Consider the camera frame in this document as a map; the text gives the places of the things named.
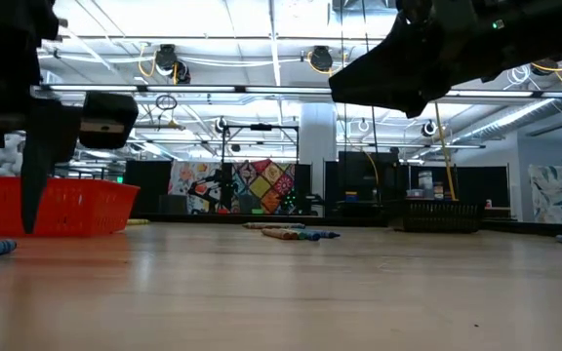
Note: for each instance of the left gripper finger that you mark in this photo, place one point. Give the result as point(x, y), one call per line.
point(42, 156)

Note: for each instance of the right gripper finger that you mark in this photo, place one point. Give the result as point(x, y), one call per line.
point(388, 73)

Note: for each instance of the orange crayon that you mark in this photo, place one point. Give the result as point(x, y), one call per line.
point(278, 234)

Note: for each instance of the black background robot arm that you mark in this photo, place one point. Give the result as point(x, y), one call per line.
point(203, 191)

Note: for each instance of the white knot sculpture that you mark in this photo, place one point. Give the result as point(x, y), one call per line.
point(5, 156)

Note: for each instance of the red plastic basket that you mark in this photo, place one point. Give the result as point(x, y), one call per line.
point(91, 209)

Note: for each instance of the white pillar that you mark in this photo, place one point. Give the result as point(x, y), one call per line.
point(317, 146)

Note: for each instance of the black cabinet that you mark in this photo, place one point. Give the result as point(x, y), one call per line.
point(359, 175)

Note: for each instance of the black partition panel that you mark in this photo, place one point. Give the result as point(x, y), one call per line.
point(147, 185)
point(481, 183)

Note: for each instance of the stacked boxes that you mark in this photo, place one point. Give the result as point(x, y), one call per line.
point(426, 183)

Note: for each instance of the yellow crayon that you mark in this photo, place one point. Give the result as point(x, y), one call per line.
point(138, 222)

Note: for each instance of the small blue box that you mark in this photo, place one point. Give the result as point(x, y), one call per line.
point(351, 196)

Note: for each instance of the floral print cloth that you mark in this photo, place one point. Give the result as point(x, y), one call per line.
point(181, 180)

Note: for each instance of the black plastic basket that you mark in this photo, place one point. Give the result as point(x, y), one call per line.
point(442, 217)

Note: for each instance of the long ceiling light bar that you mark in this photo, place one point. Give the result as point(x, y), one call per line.
point(188, 89)

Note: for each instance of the colourful patchwork quilt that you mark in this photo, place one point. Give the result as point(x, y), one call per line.
point(266, 187)

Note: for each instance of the black stand frame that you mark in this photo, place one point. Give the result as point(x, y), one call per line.
point(260, 127)

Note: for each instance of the black aluminium table frame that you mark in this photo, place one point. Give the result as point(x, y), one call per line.
point(203, 219)

